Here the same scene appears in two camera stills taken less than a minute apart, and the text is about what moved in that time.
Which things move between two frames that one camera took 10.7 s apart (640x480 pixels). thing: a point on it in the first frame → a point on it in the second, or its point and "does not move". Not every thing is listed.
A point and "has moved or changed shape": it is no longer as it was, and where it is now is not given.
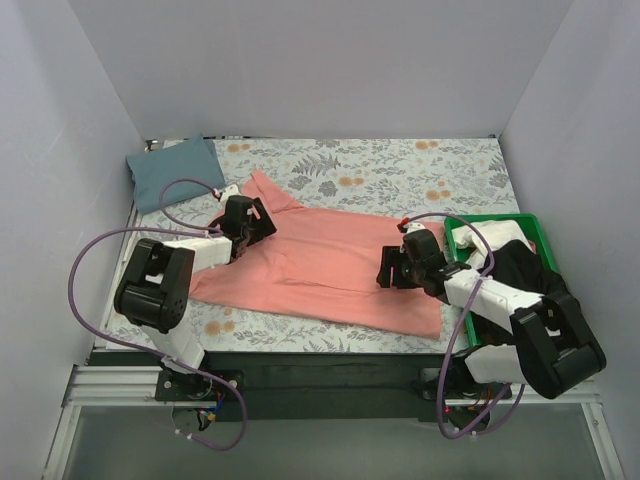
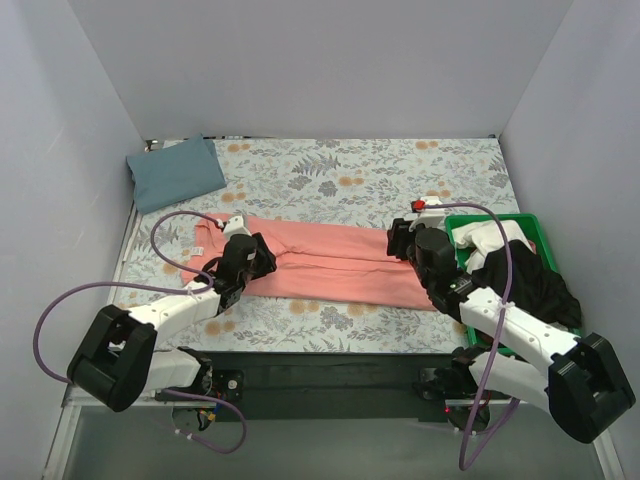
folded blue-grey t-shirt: [194, 159] does not move
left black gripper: [261, 223] → [265, 255]
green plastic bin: [460, 252] does not move
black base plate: [316, 386] does not move
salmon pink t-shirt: [318, 263] has moved or changed shape
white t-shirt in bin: [498, 232] does not move
